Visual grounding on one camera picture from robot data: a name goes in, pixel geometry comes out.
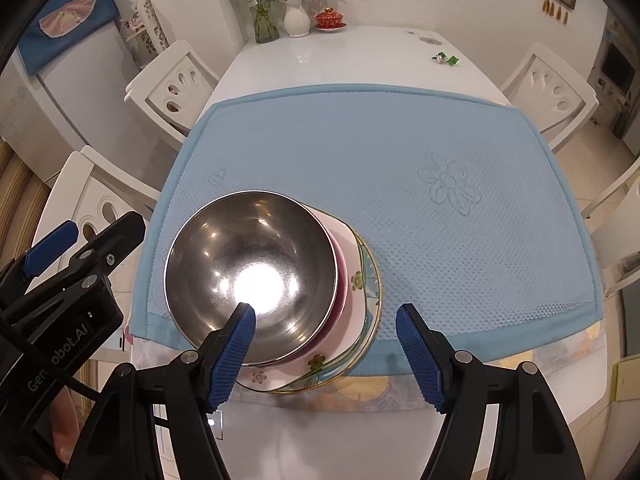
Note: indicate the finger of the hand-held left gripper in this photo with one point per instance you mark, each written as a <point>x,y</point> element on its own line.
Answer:
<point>50,247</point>
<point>120,240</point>

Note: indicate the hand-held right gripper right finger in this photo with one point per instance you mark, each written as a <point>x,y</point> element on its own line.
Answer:
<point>420,355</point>

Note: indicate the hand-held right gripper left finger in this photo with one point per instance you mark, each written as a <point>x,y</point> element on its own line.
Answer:
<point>232,350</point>

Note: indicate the gold rimmed plate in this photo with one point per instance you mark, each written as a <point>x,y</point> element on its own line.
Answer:
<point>374,285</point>

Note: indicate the magenta steel bowl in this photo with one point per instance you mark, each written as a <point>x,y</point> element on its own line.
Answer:
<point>341,280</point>

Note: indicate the blue steel bowl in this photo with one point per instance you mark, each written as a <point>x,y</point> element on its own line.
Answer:
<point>250,240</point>

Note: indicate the pink cartoon bowl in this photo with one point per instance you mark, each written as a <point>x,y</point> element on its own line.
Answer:
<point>340,225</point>

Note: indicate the person's left hand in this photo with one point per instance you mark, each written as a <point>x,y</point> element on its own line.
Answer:
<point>70,430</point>

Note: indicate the pale patterned tablecloth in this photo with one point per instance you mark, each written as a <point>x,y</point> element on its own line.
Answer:
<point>380,390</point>

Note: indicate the white dining chair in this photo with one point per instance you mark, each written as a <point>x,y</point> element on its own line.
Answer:
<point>615,195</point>
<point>75,180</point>
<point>165,70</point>
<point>540,105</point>

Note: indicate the white refrigerator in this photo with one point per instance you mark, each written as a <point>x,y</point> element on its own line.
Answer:
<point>80,100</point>

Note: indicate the blue textured table mat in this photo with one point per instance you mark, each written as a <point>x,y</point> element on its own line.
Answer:
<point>400,210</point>

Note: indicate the yellow green box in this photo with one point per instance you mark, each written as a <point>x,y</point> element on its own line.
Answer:
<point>627,382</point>

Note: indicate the glass vase with green stems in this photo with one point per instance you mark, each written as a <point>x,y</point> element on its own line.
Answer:
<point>265,25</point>

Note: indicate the green candy wrapper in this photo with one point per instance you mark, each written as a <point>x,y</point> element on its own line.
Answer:
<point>450,60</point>

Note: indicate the red lidded teacup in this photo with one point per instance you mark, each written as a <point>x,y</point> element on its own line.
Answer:
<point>330,19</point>

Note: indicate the black television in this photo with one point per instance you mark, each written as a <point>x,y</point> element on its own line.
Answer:
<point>616,67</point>

